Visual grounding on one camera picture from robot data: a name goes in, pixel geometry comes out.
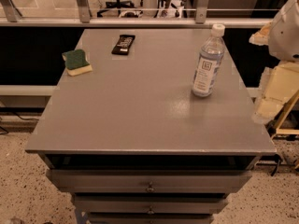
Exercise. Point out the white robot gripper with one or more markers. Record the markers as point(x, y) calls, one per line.
point(286, 34)

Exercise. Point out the blue plastic water bottle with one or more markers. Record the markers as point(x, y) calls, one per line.
point(210, 57)

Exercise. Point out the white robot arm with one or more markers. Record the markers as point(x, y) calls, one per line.
point(279, 84)

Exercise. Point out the yellow wooden stand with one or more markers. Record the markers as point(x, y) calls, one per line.
point(285, 112)

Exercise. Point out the black snack bar wrapper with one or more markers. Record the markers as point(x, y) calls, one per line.
point(123, 45)

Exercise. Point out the grey drawer cabinet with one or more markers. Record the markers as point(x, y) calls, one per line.
point(138, 112)

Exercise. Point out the green and yellow sponge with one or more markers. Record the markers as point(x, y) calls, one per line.
point(75, 62)

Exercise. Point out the middle grey drawer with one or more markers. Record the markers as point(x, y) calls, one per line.
point(142, 204)

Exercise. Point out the grey drawer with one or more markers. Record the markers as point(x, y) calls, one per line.
point(149, 219)
point(146, 181)
point(142, 204)

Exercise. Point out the top grey drawer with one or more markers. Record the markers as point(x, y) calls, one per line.
point(146, 181)

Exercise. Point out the bottom grey drawer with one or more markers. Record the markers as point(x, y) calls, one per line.
point(149, 219)

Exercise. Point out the metal railing frame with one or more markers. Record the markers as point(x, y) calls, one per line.
point(145, 13)

